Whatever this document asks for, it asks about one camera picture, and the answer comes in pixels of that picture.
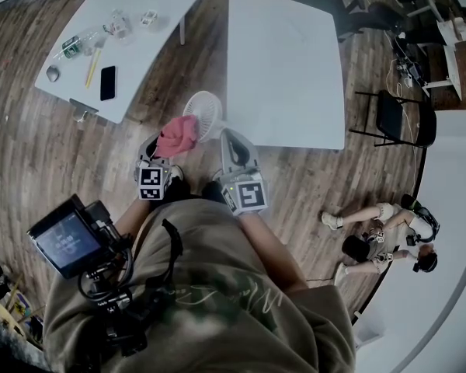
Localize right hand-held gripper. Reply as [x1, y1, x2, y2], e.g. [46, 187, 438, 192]
[212, 127, 267, 218]

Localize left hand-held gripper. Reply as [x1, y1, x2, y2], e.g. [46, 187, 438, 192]
[134, 132, 175, 202]

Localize pink cloth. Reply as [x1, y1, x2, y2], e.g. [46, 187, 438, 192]
[158, 115, 199, 159]

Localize small white desk fan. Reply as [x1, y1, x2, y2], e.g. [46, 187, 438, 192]
[182, 90, 228, 144]

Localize person's left forearm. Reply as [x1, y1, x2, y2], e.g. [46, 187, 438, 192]
[114, 198, 156, 248]

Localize person's right forearm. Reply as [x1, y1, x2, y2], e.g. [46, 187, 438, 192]
[238, 212, 310, 291]

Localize white standing desk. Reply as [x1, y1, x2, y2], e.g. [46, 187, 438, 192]
[421, 43, 465, 100]

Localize person's black trousers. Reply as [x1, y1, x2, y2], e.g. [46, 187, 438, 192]
[161, 179, 228, 205]

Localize grey table clamp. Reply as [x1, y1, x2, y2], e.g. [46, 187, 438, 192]
[68, 98, 100, 123]

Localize black smartphone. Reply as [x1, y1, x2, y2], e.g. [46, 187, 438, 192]
[99, 65, 117, 102]

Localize white table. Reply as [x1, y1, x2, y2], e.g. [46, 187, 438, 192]
[227, 0, 346, 151]
[34, 0, 208, 124]

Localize yellow pencil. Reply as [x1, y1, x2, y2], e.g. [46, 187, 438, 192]
[85, 48, 102, 89]

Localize black chest monitor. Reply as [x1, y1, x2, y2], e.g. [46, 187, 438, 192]
[26, 193, 117, 280]

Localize clear plastic cup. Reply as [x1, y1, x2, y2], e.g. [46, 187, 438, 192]
[103, 9, 133, 40]

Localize black bucket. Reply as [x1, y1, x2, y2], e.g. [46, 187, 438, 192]
[341, 234, 370, 263]

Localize person's olive shirt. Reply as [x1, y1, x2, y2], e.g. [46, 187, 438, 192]
[42, 199, 357, 373]

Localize black folding chair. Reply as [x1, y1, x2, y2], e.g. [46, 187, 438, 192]
[349, 89, 438, 148]

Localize yellow wooden toy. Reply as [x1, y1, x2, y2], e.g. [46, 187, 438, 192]
[0, 297, 28, 340]

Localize white wooden shelf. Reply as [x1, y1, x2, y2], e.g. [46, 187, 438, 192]
[351, 311, 388, 351]

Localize black chest camera rig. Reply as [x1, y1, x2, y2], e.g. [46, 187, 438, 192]
[79, 200, 186, 359]

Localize tangle of cables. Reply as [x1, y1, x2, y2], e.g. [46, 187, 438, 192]
[388, 33, 426, 89]

